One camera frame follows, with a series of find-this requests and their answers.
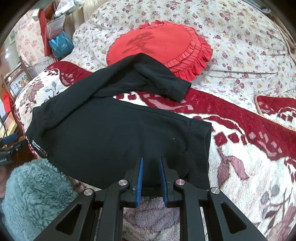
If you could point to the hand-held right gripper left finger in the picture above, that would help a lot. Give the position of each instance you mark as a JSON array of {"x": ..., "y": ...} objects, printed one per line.
[{"x": 140, "y": 176}]

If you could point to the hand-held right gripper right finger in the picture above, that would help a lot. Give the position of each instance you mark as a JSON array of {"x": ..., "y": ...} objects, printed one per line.
[{"x": 162, "y": 176}]

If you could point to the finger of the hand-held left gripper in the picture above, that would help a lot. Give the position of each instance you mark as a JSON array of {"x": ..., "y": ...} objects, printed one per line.
[{"x": 11, "y": 139}]

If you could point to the black pants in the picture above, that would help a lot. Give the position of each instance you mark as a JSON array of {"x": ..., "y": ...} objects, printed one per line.
[{"x": 104, "y": 134}]

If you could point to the person's left forearm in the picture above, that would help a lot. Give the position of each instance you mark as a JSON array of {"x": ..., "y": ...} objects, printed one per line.
[{"x": 34, "y": 197}]

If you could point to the framed picture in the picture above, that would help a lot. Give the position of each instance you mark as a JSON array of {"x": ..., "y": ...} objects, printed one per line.
[{"x": 17, "y": 81}]

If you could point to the red and white fleece blanket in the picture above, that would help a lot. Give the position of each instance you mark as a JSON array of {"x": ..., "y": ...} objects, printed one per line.
[{"x": 242, "y": 150}]

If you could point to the floral pillow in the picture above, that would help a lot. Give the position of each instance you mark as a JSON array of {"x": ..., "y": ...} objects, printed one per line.
[{"x": 29, "y": 39}]

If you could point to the blue bag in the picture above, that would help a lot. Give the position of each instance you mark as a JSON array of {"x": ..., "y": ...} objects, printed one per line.
[{"x": 61, "y": 46}]

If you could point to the red hanging cloth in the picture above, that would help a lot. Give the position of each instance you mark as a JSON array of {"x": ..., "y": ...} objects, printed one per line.
[{"x": 42, "y": 25}]

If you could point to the red round ruffled cushion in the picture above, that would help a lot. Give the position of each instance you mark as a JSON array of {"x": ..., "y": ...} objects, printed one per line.
[{"x": 159, "y": 44}]

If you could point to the red quilted mat with trim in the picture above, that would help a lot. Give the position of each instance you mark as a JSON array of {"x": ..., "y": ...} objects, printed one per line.
[{"x": 277, "y": 109}]

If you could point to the white plastic bag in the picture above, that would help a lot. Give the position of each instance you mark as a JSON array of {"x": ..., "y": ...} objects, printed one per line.
[{"x": 66, "y": 7}]

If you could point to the floral sofa cover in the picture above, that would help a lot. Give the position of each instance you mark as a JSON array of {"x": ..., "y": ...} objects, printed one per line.
[{"x": 231, "y": 46}]

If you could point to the grey cloth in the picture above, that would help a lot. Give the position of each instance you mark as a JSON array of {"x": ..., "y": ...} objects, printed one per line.
[{"x": 259, "y": 5}]

